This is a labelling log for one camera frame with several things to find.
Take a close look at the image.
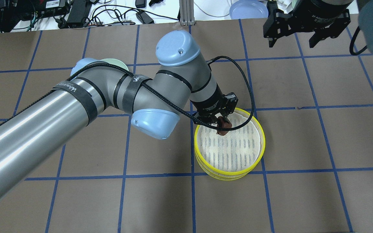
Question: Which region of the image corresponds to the light green plate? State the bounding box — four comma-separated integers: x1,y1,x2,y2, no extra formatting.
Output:
101,58,129,71

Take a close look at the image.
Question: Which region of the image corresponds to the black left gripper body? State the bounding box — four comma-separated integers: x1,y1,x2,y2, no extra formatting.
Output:
192,86,238,127

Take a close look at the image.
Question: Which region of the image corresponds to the blue plate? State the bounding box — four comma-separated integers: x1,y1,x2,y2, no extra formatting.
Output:
229,0,268,19

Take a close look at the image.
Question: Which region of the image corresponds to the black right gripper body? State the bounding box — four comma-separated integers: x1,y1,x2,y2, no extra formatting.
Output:
263,0,351,39

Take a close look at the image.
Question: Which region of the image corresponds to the yellow-rimmed bamboo steamer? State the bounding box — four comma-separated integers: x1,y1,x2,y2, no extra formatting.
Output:
194,108,266,174
194,150,264,181

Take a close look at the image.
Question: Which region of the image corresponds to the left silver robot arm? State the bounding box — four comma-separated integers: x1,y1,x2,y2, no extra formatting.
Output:
0,30,238,201

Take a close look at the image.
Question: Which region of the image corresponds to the aluminium frame post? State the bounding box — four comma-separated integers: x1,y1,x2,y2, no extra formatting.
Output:
179,0,196,26

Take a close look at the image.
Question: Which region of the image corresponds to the brown steamed bun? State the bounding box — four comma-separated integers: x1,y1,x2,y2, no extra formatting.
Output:
217,116,232,136

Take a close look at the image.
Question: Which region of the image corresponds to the black power adapter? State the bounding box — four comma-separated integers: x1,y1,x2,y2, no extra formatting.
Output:
66,0,92,28

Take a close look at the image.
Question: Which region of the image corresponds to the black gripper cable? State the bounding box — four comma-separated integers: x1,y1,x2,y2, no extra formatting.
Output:
67,56,255,131

